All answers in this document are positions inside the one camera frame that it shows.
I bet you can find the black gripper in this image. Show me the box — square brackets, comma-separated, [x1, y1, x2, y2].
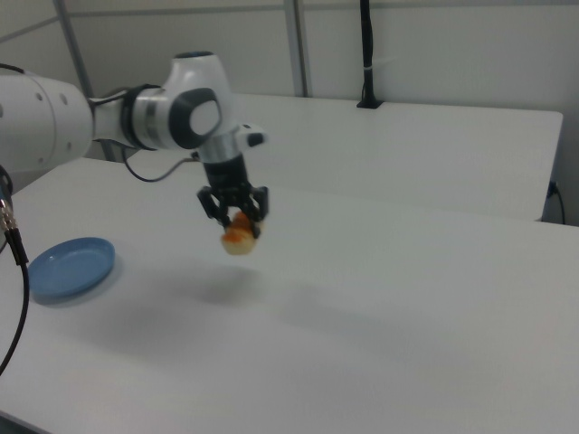
[195, 154, 271, 240]

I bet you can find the bread with orange topping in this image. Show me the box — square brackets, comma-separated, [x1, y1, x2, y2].
[219, 212, 266, 258]

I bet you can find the blue plate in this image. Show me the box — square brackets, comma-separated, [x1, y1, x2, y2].
[27, 236, 117, 304]

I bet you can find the white side table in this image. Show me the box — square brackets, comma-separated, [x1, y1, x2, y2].
[124, 92, 565, 222]

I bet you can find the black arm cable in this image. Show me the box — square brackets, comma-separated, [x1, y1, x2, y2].
[89, 82, 205, 184]

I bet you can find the grey vertical frame post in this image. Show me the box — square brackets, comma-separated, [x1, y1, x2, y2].
[284, 0, 314, 98]

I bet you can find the black camera stand pole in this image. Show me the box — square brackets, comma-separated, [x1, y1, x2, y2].
[356, 0, 384, 109]

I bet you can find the black cable with metal connector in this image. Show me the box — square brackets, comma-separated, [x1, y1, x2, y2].
[0, 165, 33, 377]

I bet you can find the grey slanted frame post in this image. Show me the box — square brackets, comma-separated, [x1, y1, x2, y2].
[52, 0, 117, 162]

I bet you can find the black wall cable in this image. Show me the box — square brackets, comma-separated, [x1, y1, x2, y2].
[547, 181, 567, 225]

